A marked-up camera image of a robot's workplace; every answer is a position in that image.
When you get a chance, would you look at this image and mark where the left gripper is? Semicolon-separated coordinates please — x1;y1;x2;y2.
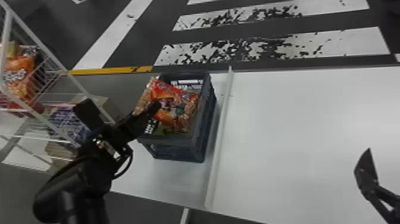
101;99;163;148

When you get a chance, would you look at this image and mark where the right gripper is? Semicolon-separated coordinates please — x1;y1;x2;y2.
354;147;400;224

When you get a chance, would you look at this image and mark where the white wire rack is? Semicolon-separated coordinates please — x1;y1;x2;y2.
0;0;117;173

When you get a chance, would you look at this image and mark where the blue snack packet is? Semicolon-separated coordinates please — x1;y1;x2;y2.
46;105;92;145

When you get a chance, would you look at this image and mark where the orange snack packet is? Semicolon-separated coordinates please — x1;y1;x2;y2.
2;43;40;101
132;76;201;134

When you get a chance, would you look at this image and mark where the blue basket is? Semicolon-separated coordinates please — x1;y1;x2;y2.
136;70;218;164

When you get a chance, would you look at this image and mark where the black cable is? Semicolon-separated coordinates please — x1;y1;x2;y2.
111;146;135;181

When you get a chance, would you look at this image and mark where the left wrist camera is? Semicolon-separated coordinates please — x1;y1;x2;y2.
73;98;105;130

